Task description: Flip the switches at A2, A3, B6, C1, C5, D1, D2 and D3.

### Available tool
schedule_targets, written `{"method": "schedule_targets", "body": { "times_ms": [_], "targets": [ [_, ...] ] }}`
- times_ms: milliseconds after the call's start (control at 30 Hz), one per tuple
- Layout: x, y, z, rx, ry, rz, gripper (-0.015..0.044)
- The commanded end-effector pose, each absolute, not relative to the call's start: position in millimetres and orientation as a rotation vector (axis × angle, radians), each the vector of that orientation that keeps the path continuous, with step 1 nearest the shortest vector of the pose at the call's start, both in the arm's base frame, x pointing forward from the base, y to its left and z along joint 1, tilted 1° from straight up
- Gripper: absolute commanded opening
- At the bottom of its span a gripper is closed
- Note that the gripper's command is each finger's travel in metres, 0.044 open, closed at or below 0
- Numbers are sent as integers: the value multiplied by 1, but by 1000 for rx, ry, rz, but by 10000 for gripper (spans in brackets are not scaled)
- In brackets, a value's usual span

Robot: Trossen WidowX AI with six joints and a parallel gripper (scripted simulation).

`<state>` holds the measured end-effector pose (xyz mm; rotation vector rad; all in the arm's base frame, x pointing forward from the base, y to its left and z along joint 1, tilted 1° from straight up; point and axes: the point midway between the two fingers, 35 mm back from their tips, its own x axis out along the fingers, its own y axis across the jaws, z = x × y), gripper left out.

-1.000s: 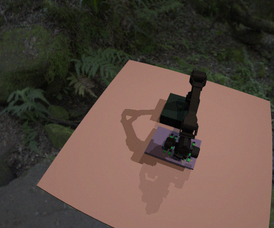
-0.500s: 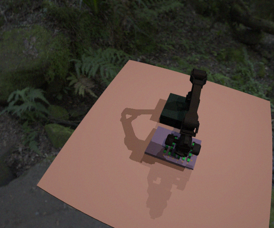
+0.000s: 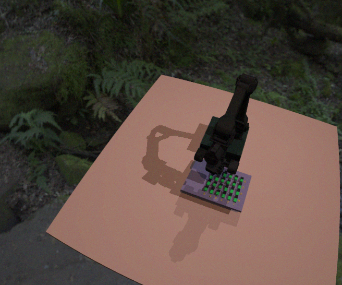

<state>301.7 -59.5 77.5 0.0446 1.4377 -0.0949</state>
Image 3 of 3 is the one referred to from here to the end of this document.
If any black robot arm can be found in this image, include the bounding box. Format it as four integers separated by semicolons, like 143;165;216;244
204;73;258;175

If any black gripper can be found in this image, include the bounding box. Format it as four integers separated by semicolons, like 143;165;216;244
194;148;240;175

